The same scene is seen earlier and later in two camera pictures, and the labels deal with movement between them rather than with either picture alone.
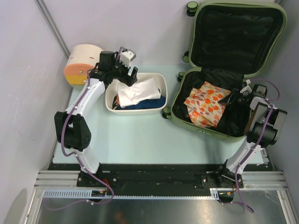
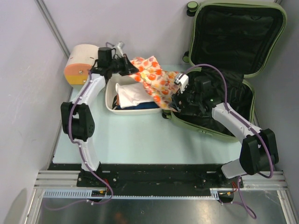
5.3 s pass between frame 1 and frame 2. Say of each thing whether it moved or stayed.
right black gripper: moved
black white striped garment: stayed
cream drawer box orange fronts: stayed
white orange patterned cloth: moved
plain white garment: stayed
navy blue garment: stayed
